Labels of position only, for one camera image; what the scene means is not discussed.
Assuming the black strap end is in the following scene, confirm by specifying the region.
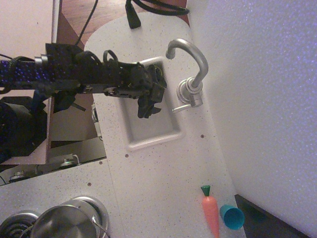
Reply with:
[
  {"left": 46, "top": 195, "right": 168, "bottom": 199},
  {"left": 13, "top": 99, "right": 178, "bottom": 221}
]
[{"left": 125, "top": 0, "right": 142, "bottom": 29}]

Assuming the stainless steel pot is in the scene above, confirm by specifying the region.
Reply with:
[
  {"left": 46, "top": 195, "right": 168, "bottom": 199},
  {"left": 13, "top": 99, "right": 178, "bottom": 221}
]
[{"left": 31, "top": 196, "right": 110, "bottom": 238}]

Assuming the silver stove burner ring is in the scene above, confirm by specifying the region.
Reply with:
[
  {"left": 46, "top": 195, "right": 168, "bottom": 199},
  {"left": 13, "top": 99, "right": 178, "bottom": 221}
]
[{"left": 69, "top": 195, "right": 110, "bottom": 231}]

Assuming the thick black braided cable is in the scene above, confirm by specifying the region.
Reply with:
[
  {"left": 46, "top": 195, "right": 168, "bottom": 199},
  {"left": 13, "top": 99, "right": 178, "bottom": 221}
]
[{"left": 133, "top": 0, "right": 190, "bottom": 16}]

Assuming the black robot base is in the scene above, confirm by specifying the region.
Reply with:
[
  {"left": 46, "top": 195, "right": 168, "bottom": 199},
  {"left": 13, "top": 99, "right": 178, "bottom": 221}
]
[{"left": 0, "top": 96, "right": 47, "bottom": 163}]

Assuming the silver curved faucet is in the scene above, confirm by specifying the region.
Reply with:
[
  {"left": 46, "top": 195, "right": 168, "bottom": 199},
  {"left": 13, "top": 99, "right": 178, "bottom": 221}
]
[{"left": 165, "top": 38, "right": 210, "bottom": 114}]

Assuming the teal plastic cup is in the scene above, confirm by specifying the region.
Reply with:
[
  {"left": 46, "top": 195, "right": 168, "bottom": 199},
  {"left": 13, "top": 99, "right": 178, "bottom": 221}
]
[{"left": 220, "top": 204, "right": 245, "bottom": 230}]

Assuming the white toy sink basin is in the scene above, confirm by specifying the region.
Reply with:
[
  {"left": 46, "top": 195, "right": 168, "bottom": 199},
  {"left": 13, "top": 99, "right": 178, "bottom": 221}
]
[{"left": 116, "top": 57, "right": 185, "bottom": 151}]

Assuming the thin black cable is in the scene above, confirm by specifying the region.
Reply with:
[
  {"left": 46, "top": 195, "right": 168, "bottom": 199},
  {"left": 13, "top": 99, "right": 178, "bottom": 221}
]
[{"left": 75, "top": 0, "right": 99, "bottom": 45}]

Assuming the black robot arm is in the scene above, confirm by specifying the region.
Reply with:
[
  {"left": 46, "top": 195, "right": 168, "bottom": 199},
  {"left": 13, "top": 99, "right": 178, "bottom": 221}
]
[{"left": 0, "top": 43, "right": 167, "bottom": 119}]

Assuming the silver stove burner coil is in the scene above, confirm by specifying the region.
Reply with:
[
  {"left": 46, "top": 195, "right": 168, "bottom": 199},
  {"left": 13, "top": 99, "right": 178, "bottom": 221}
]
[{"left": 0, "top": 211, "right": 39, "bottom": 238}]

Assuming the orange toy carrot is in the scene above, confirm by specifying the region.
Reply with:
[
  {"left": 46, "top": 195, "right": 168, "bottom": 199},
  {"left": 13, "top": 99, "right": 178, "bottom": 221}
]
[{"left": 201, "top": 185, "right": 220, "bottom": 238}]

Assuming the silver stove knob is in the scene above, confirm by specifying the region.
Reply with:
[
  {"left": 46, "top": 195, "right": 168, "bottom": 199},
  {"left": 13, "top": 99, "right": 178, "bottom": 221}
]
[
  {"left": 59, "top": 154, "right": 80, "bottom": 169},
  {"left": 9, "top": 171, "right": 25, "bottom": 183}
]

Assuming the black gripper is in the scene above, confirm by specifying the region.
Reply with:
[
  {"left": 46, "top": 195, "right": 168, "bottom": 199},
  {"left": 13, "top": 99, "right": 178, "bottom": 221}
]
[{"left": 104, "top": 62, "right": 166, "bottom": 119}]

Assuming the blue black clamp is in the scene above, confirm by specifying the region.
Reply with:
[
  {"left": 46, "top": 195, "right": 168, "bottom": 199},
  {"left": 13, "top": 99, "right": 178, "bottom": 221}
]
[{"left": 31, "top": 90, "right": 86, "bottom": 113}]

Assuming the silver stove knob left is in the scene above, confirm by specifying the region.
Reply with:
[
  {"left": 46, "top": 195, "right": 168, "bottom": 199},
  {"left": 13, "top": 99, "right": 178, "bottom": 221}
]
[{"left": 9, "top": 171, "right": 25, "bottom": 183}]

